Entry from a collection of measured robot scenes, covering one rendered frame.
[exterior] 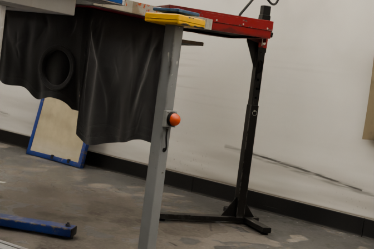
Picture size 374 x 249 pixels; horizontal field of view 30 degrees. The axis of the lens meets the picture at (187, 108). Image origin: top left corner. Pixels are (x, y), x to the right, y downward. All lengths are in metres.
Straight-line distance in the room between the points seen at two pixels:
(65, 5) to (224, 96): 2.84
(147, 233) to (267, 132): 2.34
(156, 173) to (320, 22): 2.35
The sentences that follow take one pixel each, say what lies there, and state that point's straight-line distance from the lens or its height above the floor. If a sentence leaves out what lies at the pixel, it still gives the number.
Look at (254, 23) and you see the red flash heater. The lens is 3.57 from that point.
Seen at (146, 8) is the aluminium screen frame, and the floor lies 0.98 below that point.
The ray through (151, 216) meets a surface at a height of 0.36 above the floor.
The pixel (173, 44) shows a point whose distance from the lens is 2.05.
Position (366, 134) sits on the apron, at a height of 0.57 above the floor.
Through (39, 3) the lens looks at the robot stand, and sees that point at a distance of 1.73.
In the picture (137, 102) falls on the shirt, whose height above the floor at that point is 0.67.
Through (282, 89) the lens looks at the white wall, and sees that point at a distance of 4.31.
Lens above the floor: 0.79
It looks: 3 degrees down
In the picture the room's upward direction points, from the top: 7 degrees clockwise
